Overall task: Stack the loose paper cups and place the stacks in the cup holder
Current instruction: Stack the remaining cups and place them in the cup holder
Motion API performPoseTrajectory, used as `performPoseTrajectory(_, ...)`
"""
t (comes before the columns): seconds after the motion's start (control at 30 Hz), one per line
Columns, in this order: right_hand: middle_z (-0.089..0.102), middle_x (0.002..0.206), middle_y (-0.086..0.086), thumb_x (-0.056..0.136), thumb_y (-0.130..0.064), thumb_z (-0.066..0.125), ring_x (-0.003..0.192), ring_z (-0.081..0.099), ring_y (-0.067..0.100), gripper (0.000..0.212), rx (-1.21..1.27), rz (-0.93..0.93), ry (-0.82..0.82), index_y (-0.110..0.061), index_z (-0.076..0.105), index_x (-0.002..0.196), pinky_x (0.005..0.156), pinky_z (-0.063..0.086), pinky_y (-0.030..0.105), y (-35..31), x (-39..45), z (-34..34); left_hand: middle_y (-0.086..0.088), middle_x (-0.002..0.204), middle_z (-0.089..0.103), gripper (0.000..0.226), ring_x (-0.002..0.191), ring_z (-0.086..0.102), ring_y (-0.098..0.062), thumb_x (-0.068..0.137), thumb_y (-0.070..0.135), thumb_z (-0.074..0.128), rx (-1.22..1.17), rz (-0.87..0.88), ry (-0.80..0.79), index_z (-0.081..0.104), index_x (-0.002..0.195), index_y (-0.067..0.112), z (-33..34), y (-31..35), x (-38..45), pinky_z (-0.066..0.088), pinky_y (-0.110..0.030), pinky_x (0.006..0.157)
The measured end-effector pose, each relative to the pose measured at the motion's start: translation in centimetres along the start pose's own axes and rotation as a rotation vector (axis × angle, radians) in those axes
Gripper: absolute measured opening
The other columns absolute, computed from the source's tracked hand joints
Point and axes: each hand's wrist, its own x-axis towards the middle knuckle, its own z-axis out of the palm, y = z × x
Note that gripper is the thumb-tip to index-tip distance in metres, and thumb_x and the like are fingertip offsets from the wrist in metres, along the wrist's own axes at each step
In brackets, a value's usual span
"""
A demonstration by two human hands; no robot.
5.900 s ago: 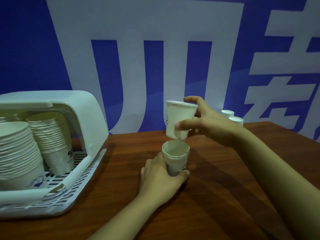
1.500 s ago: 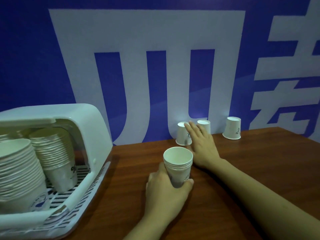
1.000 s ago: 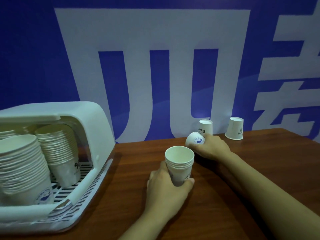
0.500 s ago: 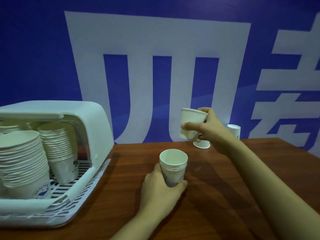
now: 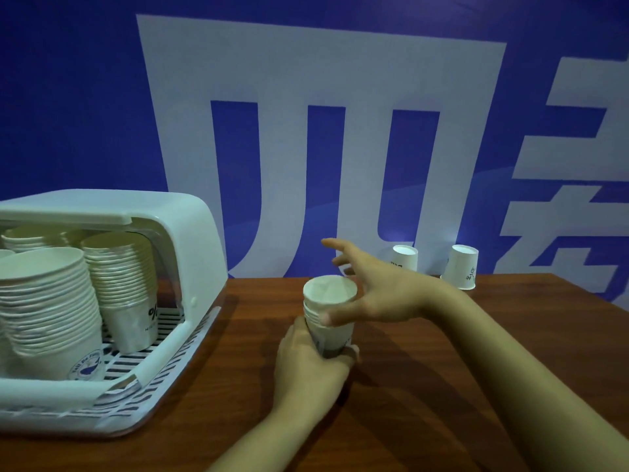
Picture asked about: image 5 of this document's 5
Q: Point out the brown wooden table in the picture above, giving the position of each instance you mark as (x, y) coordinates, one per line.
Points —
(442, 412)

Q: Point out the person's right forearm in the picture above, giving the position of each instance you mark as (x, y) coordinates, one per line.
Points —
(530, 388)

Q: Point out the percent print white paper cup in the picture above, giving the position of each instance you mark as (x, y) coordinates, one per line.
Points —
(128, 324)

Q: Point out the blue print white paper cup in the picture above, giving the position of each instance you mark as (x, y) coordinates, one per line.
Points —
(339, 336)
(59, 361)

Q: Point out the white slotted drain tray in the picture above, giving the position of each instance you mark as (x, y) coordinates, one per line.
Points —
(147, 383)

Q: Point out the plain white paper cup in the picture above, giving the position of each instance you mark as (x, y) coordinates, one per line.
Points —
(405, 258)

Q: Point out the person's left hand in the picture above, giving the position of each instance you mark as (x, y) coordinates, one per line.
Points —
(304, 378)

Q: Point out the person's right hand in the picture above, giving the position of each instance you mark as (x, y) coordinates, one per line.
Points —
(393, 294)

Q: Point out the white plastic storage box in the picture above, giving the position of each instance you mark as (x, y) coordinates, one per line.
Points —
(186, 226)

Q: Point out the nested stack of paper cups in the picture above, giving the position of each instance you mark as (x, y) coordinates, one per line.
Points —
(118, 265)
(29, 235)
(44, 294)

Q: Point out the blue white backdrop banner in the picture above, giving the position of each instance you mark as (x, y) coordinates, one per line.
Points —
(73, 93)

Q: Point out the green leaf print paper cup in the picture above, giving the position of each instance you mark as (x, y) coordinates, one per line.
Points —
(462, 267)

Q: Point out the bear print white paper cup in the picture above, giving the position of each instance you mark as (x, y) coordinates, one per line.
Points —
(329, 290)

